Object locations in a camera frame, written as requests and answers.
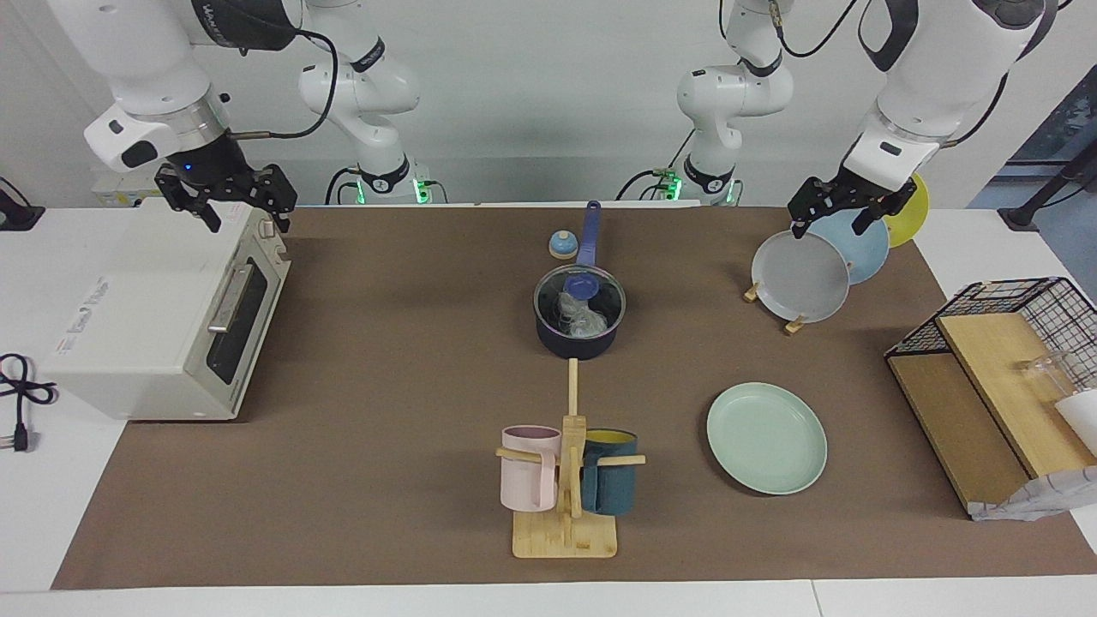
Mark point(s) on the glass lid blue knob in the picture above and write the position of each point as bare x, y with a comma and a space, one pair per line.
583, 285

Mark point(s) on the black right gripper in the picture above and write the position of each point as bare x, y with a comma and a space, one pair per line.
218, 167

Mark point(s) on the clear glass cup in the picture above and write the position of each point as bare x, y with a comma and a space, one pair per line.
1041, 373

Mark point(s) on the pale green plate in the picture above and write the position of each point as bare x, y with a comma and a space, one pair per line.
767, 437

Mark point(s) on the white cup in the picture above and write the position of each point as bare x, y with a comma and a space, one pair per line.
1082, 420

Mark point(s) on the grey plate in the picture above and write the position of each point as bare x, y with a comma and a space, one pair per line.
797, 278

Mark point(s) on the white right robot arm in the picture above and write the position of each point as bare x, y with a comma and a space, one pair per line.
128, 60

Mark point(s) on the black clamp stand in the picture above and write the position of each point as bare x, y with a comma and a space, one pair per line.
17, 214
1041, 193

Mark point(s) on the pink mug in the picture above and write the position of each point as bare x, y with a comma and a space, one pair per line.
527, 480

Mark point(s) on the clear plastic bag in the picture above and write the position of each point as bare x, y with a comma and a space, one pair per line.
583, 321

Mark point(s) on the brown table mat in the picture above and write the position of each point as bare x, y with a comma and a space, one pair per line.
343, 497

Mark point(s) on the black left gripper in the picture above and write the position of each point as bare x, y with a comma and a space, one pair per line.
866, 190

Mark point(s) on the beige toaster oven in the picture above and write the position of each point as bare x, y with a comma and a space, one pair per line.
137, 300

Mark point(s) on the wooden shelf boards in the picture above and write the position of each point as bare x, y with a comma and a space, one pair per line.
994, 377

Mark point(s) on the yellow plate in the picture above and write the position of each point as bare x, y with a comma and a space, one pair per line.
913, 218

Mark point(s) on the wooden mug tree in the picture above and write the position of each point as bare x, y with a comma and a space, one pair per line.
566, 536

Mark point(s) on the dark teal mug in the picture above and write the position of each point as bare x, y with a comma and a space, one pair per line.
610, 480

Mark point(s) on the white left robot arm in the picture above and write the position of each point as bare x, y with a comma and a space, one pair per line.
934, 77

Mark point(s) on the light blue plate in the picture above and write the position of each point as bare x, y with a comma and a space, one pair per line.
866, 253

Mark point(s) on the white wall box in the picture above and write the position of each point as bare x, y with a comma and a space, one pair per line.
124, 187

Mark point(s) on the wooden plate rack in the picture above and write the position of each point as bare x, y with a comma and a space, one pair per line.
795, 326

